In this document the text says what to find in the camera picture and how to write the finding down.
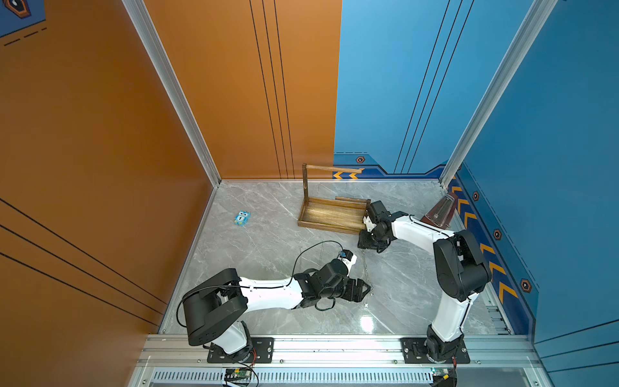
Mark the wooden jewelry display stand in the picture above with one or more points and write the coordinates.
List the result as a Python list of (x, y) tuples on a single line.
[(342, 215)]

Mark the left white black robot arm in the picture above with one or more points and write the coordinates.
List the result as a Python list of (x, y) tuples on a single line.
[(214, 309)]

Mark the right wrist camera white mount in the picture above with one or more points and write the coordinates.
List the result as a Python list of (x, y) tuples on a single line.
[(376, 213)]

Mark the dark red metronome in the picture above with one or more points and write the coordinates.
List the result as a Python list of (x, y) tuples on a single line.
[(442, 212)]

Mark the small blue owl toy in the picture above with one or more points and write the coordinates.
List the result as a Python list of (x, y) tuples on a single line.
[(242, 218)]

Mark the left green circuit board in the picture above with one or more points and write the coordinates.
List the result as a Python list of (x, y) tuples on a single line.
[(238, 375)]

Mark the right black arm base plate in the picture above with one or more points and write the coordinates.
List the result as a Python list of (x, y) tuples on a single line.
[(433, 351)]

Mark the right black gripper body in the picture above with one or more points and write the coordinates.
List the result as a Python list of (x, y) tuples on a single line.
[(371, 239)]

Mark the right green circuit board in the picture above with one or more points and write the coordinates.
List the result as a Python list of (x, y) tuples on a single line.
[(445, 378)]

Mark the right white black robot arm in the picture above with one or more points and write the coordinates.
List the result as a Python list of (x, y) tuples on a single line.
[(461, 269)]

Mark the aluminium front rail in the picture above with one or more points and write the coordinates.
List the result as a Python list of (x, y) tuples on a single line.
[(354, 351)]

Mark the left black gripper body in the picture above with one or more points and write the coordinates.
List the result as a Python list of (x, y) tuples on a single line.
[(348, 291)]

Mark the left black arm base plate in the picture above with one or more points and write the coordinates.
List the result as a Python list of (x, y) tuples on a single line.
[(258, 350)]

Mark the green circuit board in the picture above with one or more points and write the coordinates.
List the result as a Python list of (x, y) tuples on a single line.
[(445, 378), (238, 375)]

